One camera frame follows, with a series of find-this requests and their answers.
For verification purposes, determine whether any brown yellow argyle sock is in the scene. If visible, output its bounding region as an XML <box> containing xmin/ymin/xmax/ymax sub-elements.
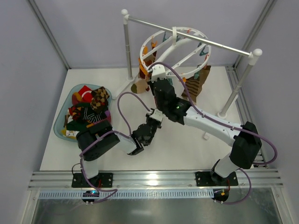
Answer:
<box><xmin>90</xmin><ymin>86</ymin><xmax>110</xmax><ymax>113</ymax></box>

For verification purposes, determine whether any red sock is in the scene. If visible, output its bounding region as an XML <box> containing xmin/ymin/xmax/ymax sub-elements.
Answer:
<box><xmin>153</xmin><ymin>95</ymin><xmax>158</xmax><ymax>108</ymax></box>

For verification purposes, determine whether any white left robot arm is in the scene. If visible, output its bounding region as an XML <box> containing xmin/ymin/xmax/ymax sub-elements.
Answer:
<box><xmin>77</xmin><ymin>109</ymin><xmax>163</xmax><ymax>180</ymax></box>

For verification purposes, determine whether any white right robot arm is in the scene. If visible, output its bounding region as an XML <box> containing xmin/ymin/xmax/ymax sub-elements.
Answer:
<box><xmin>148</xmin><ymin>79</ymin><xmax>262</xmax><ymax>186</ymax></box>

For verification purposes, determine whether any white round clip hanger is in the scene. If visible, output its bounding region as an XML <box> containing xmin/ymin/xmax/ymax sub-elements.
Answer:
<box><xmin>139</xmin><ymin>27</ymin><xmax>211</xmax><ymax>78</ymax></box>

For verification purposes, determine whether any pile of colourful socks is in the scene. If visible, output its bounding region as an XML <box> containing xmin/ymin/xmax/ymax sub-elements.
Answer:
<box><xmin>61</xmin><ymin>85</ymin><xmax>112</xmax><ymax>138</ymax></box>

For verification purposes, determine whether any brown striped sock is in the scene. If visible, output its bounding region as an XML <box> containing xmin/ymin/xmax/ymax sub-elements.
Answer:
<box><xmin>185</xmin><ymin>77</ymin><xmax>203</xmax><ymax>104</ymax></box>

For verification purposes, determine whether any teal clothes peg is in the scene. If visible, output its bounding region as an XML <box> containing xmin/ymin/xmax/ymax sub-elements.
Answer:
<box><xmin>194</xmin><ymin>71</ymin><xmax>199</xmax><ymax>79</ymax></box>

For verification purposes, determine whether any beige patchwork argyle sock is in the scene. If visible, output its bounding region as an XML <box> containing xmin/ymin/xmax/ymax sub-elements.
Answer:
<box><xmin>131</xmin><ymin>51</ymin><xmax>157</xmax><ymax>94</ymax></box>

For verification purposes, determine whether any plain brown sock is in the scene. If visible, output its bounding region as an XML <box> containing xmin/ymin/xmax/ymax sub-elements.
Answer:
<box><xmin>199</xmin><ymin>65</ymin><xmax>211</xmax><ymax>86</ymax></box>

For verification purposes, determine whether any teal plastic basket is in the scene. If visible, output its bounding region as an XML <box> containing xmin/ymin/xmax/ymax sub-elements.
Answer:
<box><xmin>53</xmin><ymin>84</ymin><xmax>113</xmax><ymax>140</ymax></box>

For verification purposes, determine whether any white metal drying rack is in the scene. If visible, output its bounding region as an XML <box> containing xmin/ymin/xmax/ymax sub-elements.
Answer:
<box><xmin>121</xmin><ymin>9</ymin><xmax>263</xmax><ymax>119</ymax></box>

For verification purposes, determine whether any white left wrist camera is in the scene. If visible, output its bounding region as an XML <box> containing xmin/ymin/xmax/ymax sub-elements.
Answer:
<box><xmin>147</xmin><ymin>108</ymin><xmax>163</xmax><ymax>122</ymax></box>

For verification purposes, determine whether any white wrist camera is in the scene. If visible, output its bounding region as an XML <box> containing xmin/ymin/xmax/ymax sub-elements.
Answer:
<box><xmin>151</xmin><ymin>64</ymin><xmax>166</xmax><ymax>83</ymax></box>
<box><xmin>147</xmin><ymin>108</ymin><xmax>163</xmax><ymax>122</ymax></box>

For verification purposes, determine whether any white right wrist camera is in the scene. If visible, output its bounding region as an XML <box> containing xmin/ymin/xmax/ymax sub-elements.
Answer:
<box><xmin>151</xmin><ymin>64</ymin><xmax>166</xmax><ymax>83</ymax></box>

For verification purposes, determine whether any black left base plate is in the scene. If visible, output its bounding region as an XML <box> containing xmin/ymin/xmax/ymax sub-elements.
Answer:
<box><xmin>71</xmin><ymin>173</ymin><xmax>113</xmax><ymax>188</ymax></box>

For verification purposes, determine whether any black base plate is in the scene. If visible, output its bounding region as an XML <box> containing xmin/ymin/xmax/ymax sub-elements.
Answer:
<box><xmin>195</xmin><ymin>171</ymin><xmax>239</xmax><ymax>187</ymax></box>
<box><xmin>71</xmin><ymin>173</ymin><xmax>113</xmax><ymax>188</ymax></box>

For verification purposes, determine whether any white slotted cable duct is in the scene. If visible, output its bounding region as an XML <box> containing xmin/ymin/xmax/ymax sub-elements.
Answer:
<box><xmin>38</xmin><ymin>189</ymin><xmax>214</xmax><ymax>199</ymax></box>

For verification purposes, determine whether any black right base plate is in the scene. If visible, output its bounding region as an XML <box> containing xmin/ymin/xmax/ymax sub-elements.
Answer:
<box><xmin>195</xmin><ymin>171</ymin><xmax>239</xmax><ymax>187</ymax></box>

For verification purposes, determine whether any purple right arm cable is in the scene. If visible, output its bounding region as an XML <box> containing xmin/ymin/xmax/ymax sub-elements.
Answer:
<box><xmin>149</xmin><ymin>62</ymin><xmax>278</xmax><ymax>205</ymax></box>

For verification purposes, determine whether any aluminium mounting rail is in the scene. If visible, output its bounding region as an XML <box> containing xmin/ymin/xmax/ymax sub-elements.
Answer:
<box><xmin>28</xmin><ymin>168</ymin><xmax>284</xmax><ymax>190</ymax></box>

